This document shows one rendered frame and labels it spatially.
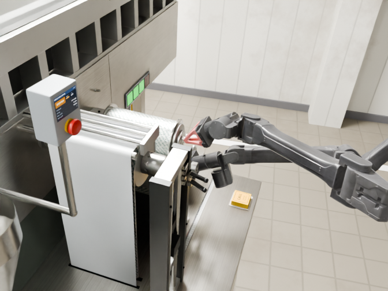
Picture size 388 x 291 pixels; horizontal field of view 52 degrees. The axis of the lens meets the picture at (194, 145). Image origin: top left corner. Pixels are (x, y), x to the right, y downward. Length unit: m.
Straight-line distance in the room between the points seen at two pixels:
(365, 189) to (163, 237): 0.48
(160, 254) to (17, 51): 0.62
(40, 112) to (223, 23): 3.30
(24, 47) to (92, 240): 0.59
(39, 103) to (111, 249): 0.68
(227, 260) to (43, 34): 0.93
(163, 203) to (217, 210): 0.70
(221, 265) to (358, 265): 1.53
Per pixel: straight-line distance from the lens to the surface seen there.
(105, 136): 1.02
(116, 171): 1.03
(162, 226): 0.97
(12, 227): 0.72
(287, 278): 2.60
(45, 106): 0.68
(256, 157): 1.38
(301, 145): 1.06
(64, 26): 1.25
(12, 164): 1.17
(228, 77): 4.09
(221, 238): 1.50
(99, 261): 1.35
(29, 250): 1.38
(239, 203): 1.61
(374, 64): 4.10
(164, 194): 0.90
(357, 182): 0.93
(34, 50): 1.15
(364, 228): 3.08
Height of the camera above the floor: 2.02
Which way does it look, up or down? 36 degrees down
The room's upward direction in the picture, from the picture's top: 4 degrees clockwise
